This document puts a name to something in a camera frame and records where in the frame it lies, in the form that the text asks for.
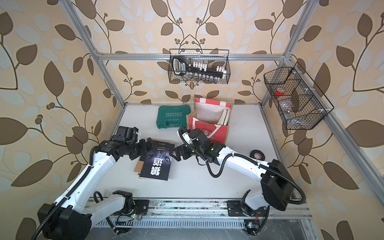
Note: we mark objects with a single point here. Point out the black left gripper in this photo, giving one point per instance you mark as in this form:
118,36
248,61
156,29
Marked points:
144,149

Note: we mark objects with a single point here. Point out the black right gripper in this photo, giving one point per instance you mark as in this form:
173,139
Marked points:
184,148

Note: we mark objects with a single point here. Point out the black wolf cover book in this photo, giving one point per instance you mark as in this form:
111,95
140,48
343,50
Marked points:
159,167

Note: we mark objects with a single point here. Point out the burlap canvas bag red front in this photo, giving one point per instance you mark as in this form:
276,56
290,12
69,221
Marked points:
212,117

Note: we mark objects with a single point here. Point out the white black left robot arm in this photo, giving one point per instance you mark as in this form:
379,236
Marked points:
67,218

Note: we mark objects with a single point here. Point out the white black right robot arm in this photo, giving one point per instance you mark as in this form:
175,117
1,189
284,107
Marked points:
276,188

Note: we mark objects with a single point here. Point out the green plastic tool case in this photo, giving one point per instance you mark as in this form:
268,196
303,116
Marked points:
172,116

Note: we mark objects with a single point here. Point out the black tape roll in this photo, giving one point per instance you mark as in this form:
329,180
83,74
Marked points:
258,155

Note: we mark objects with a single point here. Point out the black socket wrench set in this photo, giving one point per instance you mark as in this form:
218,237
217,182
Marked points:
180,68

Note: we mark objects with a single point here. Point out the small circuit board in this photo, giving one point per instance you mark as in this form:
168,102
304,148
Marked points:
251,227

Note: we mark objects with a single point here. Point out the red tape roll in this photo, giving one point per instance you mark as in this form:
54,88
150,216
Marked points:
279,91

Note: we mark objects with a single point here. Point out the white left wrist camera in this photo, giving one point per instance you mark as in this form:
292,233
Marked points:
134,134

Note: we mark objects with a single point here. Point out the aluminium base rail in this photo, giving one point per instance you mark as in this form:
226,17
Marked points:
187,213

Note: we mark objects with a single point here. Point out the black wire basket back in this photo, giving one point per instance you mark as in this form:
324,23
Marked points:
212,57

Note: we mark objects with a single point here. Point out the black wire basket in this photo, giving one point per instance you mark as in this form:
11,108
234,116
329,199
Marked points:
212,57
304,104

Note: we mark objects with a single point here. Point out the black wire basket right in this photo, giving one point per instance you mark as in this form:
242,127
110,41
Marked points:
304,104

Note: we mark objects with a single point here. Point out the aluminium frame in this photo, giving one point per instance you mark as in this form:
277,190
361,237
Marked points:
374,180

